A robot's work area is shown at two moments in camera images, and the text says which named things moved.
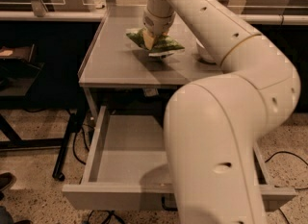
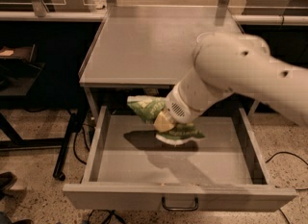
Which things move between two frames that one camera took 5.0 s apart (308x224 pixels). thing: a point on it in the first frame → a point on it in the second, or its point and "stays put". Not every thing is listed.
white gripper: (156, 23) → (175, 107)
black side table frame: (19, 72) stays put
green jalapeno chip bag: (162, 45) → (148, 108)
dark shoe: (7, 180) stays put
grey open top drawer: (124, 167) stays put
